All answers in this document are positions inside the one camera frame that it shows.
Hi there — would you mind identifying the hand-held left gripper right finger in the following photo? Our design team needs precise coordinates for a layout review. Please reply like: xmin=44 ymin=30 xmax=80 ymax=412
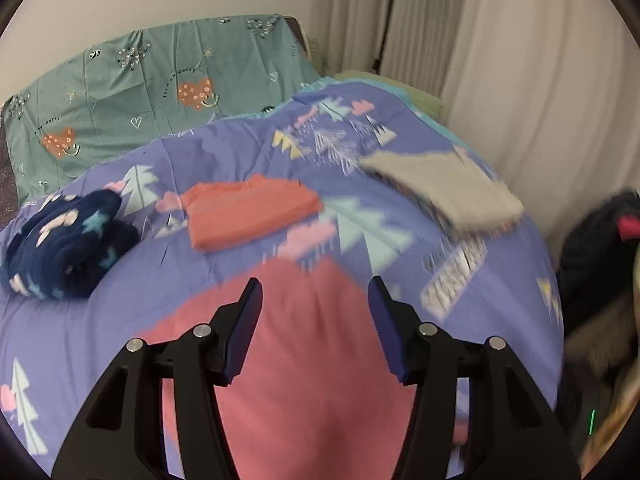
xmin=368 ymin=275 xmax=581 ymax=480

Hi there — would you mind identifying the dark sparkly headboard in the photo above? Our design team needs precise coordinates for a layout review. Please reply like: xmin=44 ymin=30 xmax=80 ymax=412
xmin=0 ymin=99 xmax=27 ymax=232

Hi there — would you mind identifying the purple printed blanket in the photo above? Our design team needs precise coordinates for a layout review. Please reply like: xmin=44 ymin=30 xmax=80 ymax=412
xmin=0 ymin=76 xmax=567 ymax=480

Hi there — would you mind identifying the green cloth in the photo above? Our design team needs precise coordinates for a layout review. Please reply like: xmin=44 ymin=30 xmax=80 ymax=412
xmin=331 ymin=69 xmax=447 ymax=120

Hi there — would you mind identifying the teal printed pillow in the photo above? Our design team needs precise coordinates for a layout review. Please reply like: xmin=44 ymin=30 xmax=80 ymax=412
xmin=2 ymin=13 xmax=327 ymax=202

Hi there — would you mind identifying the beige cloth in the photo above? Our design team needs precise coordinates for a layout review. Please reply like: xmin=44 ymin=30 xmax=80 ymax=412
xmin=564 ymin=287 xmax=640 ymax=463

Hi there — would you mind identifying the grey folded garment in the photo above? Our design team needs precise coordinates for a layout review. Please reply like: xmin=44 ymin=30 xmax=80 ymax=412
xmin=359 ymin=148 xmax=526 ymax=235

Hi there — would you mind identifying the black stand pole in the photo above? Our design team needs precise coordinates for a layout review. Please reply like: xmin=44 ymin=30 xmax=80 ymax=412
xmin=371 ymin=0 xmax=420 ymax=77

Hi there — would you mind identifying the pink garment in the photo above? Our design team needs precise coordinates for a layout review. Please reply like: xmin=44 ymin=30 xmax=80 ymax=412
xmin=140 ymin=257 xmax=472 ymax=480

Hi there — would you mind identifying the coral folded garment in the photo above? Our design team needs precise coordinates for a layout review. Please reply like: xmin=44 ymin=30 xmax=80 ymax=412
xmin=185 ymin=174 xmax=326 ymax=254

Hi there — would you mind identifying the white curtain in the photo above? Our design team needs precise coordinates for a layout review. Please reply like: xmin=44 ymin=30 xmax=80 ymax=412
xmin=319 ymin=0 xmax=640 ymax=262

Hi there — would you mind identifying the navy star fleece garment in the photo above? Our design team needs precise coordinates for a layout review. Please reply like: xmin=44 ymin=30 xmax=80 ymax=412
xmin=0 ymin=189 xmax=142 ymax=302

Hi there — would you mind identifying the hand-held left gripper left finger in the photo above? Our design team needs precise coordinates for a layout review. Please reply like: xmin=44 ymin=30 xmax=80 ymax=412
xmin=52 ymin=277 xmax=264 ymax=480

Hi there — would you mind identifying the black bag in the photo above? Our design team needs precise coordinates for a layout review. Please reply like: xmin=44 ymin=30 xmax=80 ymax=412
xmin=556 ymin=186 xmax=640 ymax=332

